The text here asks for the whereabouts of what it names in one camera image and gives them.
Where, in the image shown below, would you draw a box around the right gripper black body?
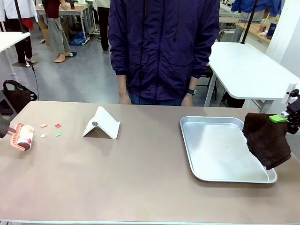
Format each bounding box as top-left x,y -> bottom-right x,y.
286,96 -> 300,118

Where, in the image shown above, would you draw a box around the dark brown cloth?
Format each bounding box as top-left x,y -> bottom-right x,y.
242,112 -> 292,171

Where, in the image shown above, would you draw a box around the pink lint roller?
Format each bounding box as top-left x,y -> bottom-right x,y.
0,116 -> 35,152

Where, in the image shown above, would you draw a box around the person's right forearm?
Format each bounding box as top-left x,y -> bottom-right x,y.
117,74 -> 128,92

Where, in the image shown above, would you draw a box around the person's left forearm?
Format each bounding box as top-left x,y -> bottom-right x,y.
188,76 -> 199,91

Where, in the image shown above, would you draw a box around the person's left hand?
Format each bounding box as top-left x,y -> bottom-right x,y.
180,93 -> 194,107

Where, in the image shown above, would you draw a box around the person's right hand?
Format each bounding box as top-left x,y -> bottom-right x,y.
118,90 -> 132,105

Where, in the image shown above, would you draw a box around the large white table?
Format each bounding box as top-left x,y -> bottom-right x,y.
203,41 -> 300,113

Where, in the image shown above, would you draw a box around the silver metal tray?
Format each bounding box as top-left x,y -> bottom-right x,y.
180,116 -> 278,184

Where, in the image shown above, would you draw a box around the dark blue can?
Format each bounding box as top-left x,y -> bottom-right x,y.
267,21 -> 279,40

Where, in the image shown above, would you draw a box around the wooden desk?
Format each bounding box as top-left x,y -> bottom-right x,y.
235,22 -> 272,45

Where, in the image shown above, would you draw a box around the clear plastic cup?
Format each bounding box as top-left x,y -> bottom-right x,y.
260,18 -> 270,33

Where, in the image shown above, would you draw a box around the black stand pole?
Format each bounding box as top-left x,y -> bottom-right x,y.
241,0 -> 258,45
14,0 -> 27,35

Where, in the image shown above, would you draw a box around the hanging blue jacket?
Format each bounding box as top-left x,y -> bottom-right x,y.
231,0 -> 283,17

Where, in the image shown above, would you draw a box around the person in dark jacket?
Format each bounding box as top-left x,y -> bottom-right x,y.
108,0 -> 220,106

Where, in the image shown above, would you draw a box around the white folded stand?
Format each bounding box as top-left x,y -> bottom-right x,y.
82,105 -> 121,140

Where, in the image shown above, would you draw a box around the person in black trousers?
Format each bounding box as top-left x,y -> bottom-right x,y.
96,0 -> 111,51

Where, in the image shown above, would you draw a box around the blue plastic bag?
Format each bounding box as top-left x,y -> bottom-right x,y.
69,31 -> 88,46

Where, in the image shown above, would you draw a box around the wooden workbench metal legs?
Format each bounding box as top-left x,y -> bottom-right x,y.
34,4 -> 94,36

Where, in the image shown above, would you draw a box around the small white table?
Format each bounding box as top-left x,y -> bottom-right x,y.
0,31 -> 31,79

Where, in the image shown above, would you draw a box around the person in white coat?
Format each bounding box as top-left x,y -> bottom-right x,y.
0,0 -> 39,64

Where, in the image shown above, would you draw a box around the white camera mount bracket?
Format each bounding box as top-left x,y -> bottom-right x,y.
282,83 -> 298,104

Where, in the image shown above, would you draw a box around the black cable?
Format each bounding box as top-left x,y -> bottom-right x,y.
31,64 -> 40,100

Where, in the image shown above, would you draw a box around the black bag with handles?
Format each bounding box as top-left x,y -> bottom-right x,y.
2,79 -> 38,113

